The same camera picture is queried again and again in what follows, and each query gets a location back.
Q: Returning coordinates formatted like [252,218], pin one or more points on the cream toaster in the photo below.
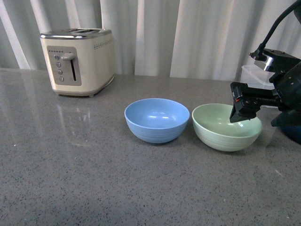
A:
[80,61]

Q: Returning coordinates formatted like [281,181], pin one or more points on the clear plastic container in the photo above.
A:
[255,77]

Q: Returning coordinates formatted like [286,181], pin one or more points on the light green bowl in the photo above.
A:
[213,127]

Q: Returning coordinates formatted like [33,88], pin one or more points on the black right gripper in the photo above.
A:
[286,94]

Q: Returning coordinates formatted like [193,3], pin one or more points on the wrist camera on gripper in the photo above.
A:
[263,61]

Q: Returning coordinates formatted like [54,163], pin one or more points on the dark blue saucepan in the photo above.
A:
[290,124]

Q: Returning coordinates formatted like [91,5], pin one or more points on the light blue bowl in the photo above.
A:
[156,120]

